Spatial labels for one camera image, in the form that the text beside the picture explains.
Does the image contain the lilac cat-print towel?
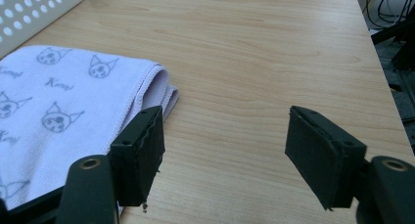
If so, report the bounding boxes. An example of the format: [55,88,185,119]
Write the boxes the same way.
[0,44,180,211]

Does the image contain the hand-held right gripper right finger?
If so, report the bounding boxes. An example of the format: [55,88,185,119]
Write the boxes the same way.
[284,105,368,211]

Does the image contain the black cables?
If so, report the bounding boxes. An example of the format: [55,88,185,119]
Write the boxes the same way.
[362,0,415,30]

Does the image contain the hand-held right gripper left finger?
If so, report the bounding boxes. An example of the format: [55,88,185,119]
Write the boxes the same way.
[109,105,166,208]

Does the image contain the black metal stand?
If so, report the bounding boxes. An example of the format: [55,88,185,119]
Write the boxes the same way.
[370,8,415,124]

